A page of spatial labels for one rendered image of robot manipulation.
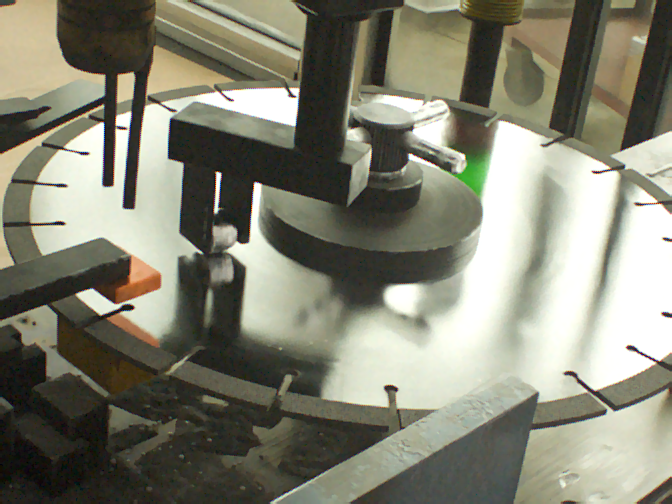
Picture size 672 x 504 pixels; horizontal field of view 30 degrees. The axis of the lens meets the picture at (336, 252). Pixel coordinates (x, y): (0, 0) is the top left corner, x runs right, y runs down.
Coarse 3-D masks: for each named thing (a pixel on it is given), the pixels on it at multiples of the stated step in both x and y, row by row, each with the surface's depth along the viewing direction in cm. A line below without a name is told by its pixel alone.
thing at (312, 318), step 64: (128, 128) 68; (448, 128) 73; (512, 128) 74; (64, 192) 61; (256, 192) 63; (512, 192) 66; (576, 192) 67; (640, 192) 68; (192, 256) 57; (256, 256) 57; (320, 256) 58; (512, 256) 60; (576, 256) 61; (640, 256) 62; (128, 320) 51; (192, 320) 52; (256, 320) 52; (320, 320) 53; (384, 320) 54; (448, 320) 54; (512, 320) 55; (576, 320) 55; (640, 320) 56; (320, 384) 49; (384, 384) 49; (448, 384) 50; (576, 384) 51
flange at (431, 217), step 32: (288, 192) 61; (384, 192) 59; (416, 192) 61; (448, 192) 63; (288, 224) 58; (320, 224) 59; (352, 224) 59; (384, 224) 59; (416, 224) 59; (448, 224) 60; (480, 224) 61; (352, 256) 57; (384, 256) 57; (416, 256) 58; (448, 256) 59
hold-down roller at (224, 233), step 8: (216, 208) 57; (216, 216) 56; (224, 216) 56; (216, 224) 56; (224, 224) 56; (232, 224) 56; (216, 232) 56; (224, 232) 56; (232, 232) 56; (216, 240) 56; (224, 240) 56; (232, 240) 56; (216, 248) 56; (224, 248) 56
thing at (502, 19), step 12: (468, 0) 86; (480, 0) 85; (492, 0) 85; (504, 0) 85; (516, 0) 85; (468, 12) 86; (480, 12) 85; (492, 12) 85; (504, 12) 85; (516, 12) 86; (492, 24) 86; (504, 24) 86; (516, 24) 86
